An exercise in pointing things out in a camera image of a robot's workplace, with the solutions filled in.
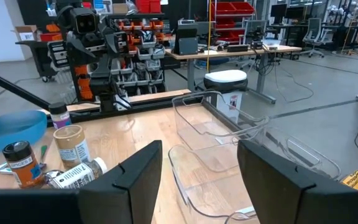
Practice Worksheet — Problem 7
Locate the wooden workbench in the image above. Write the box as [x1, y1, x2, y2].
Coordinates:
[165, 44, 303, 105]

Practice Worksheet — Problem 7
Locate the tan lid seasoning jar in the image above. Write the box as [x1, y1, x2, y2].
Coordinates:
[53, 124, 92, 171]

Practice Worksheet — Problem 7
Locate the blue plastic bowl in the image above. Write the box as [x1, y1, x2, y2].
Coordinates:
[0, 110, 48, 152]

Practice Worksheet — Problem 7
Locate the black box device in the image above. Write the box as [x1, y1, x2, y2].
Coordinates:
[173, 19, 200, 56]

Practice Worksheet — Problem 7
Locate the white lid bagel seasoning jar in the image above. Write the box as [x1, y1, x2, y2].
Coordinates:
[44, 157, 108, 190]

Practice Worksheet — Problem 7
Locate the storage bin rack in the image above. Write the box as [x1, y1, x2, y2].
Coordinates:
[70, 12, 167, 100]

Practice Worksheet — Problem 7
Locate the red bin shelf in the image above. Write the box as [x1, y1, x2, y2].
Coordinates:
[211, 0, 256, 44]

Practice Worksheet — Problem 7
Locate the cardboard box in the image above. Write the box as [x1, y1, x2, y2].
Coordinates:
[11, 24, 42, 42]

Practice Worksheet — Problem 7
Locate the purple spoon with green handle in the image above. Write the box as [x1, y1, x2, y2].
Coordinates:
[39, 144, 48, 171]

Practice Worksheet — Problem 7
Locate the white trash bin black liner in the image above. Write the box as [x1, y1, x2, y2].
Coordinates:
[203, 69, 249, 122]

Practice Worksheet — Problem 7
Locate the yellow cable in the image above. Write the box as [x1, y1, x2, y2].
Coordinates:
[206, 0, 213, 74]

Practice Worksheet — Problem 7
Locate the white office chair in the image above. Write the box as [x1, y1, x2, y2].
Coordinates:
[300, 17, 326, 59]

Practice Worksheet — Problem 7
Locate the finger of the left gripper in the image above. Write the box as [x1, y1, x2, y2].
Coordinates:
[66, 30, 97, 60]
[105, 30, 130, 55]

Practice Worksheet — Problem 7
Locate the black lid purple label jar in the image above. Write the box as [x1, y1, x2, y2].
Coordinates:
[48, 101, 73, 130]

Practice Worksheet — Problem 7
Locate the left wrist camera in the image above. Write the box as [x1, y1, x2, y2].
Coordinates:
[72, 6, 101, 35]

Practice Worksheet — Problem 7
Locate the black lid orange spice jar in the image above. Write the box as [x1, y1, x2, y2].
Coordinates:
[2, 140, 45, 189]

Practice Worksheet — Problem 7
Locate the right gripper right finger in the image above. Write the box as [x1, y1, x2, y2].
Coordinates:
[237, 139, 358, 224]

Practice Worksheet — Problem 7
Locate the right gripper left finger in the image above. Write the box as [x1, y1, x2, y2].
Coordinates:
[78, 139, 163, 224]

